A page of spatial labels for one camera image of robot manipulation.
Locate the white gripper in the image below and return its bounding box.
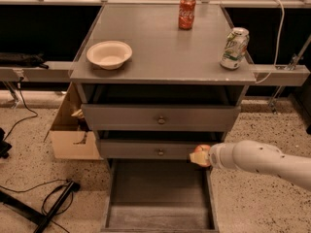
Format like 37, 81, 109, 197
190, 143, 235, 170

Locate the red apple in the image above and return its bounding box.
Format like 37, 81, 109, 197
194, 145, 211, 167

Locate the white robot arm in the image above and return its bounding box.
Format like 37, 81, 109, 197
190, 140, 311, 190

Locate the grey middle drawer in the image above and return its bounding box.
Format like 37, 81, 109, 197
96, 139, 214, 160

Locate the grey drawer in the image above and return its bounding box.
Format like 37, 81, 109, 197
82, 104, 240, 132
100, 159, 220, 233
96, 139, 214, 160

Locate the grey bottom drawer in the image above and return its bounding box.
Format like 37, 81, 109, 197
100, 159, 220, 233

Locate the grey drawer cabinet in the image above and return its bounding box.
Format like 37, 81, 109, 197
69, 3, 257, 162

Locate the grey top drawer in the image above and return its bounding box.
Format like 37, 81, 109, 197
82, 104, 240, 132

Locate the green white soda can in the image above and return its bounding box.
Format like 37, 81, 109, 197
220, 27, 250, 70

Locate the cardboard box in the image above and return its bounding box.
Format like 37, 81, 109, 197
50, 83, 101, 160

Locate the white paper bowl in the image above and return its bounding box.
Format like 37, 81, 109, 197
86, 41, 132, 70

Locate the red cola can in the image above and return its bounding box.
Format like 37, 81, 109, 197
178, 0, 196, 30

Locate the black stand leg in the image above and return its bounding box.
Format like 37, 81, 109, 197
0, 180, 81, 233

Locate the metal frame rail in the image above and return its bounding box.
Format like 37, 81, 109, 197
0, 60, 310, 86

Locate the white hanging cable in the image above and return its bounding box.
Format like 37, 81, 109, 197
255, 0, 286, 85

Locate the black floor cable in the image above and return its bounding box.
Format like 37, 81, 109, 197
3, 76, 39, 141

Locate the black bag on rail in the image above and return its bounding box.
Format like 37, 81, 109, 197
0, 52, 49, 69

